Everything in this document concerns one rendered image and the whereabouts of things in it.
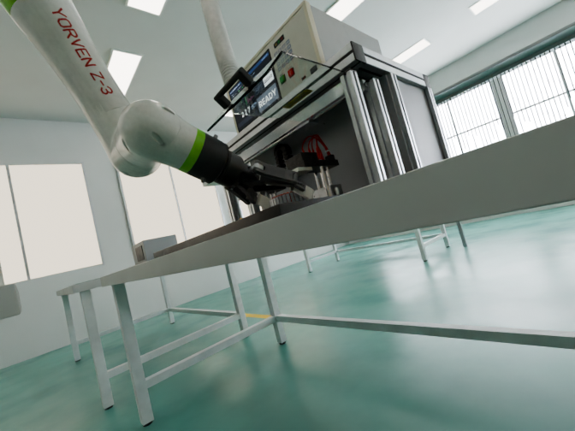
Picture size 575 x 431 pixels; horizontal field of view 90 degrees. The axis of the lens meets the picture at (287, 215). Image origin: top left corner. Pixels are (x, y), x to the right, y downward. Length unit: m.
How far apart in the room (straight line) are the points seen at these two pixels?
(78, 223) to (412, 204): 5.23
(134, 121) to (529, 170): 0.52
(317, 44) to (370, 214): 0.66
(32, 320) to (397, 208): 5.14
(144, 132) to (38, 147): 5.14
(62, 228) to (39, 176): 0.82
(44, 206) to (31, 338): 1.77
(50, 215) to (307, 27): 4.86
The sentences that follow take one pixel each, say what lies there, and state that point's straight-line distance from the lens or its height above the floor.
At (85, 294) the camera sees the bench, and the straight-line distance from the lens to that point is 2.14.
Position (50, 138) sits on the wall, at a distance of 5.75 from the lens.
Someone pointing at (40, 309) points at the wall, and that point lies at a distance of 5.25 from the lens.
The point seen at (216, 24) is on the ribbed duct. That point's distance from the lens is 2.93.
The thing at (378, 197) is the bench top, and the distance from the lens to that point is 0.28.
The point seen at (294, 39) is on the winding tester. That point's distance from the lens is 0.96.
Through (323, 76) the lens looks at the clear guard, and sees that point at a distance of 0.76.
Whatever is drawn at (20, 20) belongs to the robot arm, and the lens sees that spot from 0.81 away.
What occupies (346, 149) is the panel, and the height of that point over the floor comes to 0.93.
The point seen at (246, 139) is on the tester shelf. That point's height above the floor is 1.07.
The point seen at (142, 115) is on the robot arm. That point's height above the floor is 0.98.
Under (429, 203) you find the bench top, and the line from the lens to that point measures 0.26.
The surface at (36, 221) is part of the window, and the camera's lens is 5.35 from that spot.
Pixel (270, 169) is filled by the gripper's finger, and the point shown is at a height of 0.86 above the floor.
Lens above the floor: 0.72
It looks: 4 degrees up
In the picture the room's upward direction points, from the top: 14 degrees counter-clockwise
